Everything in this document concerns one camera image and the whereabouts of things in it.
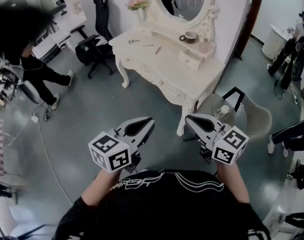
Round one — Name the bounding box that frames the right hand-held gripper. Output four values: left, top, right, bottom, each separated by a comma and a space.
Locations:
185, 113, 249, 165

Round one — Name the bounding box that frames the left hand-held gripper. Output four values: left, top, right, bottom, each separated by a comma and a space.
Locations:
88, 116, 155, 174

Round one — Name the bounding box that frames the white vanity dressing table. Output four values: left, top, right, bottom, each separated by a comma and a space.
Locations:
108, 21, 225, 137

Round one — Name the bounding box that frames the white drawer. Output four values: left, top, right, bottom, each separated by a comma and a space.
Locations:
178, 49, 205, 70

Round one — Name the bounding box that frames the person's left forearm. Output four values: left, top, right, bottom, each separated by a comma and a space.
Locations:
81, 168, 122, 207

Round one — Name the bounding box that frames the person's right forearm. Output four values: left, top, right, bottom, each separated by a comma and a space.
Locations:
215, 162, 250, 205

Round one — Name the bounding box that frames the clear glass bottle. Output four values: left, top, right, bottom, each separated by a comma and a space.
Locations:
213, 105, 230, 120

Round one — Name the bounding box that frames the pink glass bottle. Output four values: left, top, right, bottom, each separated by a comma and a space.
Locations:
199, 41, 216, 54

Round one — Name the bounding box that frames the person's black printed shirt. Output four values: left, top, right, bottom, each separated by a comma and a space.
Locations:
51, 168, 272, 240

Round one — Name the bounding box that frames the brown and white mug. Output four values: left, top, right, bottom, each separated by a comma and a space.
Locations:
179, 31, 199, 44

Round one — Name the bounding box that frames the white round cabinet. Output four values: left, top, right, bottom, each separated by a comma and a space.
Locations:
261, 23, 292, 60

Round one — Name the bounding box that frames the white vase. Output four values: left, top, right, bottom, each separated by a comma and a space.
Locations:
138, 7, 149, 23

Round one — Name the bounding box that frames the black office chair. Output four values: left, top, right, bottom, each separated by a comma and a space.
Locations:
70, 0, 115, 79

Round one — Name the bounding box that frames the brown door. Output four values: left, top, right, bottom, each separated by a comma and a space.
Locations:
235, 0, 262, 61

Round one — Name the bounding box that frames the pink flower bouquet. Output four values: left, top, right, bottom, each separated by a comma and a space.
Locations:
126, 0, 151, 11

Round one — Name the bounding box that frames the oval white framed mirror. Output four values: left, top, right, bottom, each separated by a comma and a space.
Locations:
151, 0, 216, 30

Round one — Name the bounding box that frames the white shelving desk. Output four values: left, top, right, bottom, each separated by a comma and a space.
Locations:
31, 0, 87, 60

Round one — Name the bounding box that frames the white floor cable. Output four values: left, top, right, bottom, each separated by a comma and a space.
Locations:
6, 118, 75, 207

